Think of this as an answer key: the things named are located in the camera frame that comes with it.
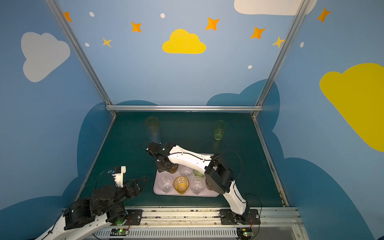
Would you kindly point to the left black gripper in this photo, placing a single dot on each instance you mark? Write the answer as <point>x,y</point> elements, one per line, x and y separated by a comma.
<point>132,187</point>

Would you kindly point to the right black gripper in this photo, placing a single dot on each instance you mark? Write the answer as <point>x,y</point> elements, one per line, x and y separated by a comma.
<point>163,164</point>

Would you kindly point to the tall blue frosted glass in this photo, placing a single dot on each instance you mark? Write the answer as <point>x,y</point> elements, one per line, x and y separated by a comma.
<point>154,134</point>

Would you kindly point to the dark amber dimpled glass back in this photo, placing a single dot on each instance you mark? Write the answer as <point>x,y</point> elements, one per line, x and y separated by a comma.
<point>172,169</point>

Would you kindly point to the dark amber dimpled glass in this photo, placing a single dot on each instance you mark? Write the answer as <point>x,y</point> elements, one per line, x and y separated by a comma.
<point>172,169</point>
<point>208,186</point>

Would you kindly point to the tall amber glass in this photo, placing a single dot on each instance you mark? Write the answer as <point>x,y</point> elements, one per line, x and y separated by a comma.
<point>152,122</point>

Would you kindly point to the short orange glass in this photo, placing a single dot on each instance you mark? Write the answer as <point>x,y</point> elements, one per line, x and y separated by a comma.
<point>181,184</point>

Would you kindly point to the lilac plastic tray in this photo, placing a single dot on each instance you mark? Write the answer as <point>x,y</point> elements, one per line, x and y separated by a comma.
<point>195,161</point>

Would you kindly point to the small green glass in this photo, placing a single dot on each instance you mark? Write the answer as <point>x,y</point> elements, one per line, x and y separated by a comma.
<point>198,174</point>

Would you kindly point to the clear faceted glass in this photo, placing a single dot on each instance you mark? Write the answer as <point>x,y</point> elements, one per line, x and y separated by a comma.
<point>197,185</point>

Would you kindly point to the dark amber dimpled glass front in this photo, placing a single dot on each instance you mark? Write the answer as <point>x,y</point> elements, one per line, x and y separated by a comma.
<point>208,186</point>

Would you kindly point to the tall green glass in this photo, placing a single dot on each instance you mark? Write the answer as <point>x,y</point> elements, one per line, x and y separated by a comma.
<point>219,129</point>

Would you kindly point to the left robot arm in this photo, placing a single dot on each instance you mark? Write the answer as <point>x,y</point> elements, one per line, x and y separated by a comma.
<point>77,222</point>

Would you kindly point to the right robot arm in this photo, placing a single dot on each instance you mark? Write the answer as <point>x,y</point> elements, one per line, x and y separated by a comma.
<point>219,176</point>

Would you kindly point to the left controller board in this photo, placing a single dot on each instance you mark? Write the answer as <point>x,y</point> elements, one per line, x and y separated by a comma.
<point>121,233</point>

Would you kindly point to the controller board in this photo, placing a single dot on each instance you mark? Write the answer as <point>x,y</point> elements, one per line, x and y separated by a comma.
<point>121,233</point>
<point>244,234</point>

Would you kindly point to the right controller board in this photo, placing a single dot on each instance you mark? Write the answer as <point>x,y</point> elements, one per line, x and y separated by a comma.
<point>244,234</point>

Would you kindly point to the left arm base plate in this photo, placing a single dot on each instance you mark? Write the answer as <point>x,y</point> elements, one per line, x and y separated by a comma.
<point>135,217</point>

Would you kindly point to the back horizontal aluminium frame bar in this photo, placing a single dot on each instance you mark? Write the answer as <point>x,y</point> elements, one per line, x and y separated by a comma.
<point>142,108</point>

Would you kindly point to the right aluminium frame post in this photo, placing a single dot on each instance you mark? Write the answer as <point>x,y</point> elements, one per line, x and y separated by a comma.
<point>291,34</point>

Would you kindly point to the aluminium frame post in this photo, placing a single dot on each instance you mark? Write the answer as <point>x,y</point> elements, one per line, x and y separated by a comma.
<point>59,15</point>
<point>291,34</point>

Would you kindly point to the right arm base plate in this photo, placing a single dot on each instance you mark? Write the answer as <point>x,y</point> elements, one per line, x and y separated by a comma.
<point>249,217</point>

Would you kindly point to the left aluminium frame post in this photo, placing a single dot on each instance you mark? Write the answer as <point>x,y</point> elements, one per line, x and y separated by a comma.
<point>59,15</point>

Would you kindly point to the aluminium mounting rail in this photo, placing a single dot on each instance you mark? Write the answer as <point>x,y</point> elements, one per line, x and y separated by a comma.
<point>198,223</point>

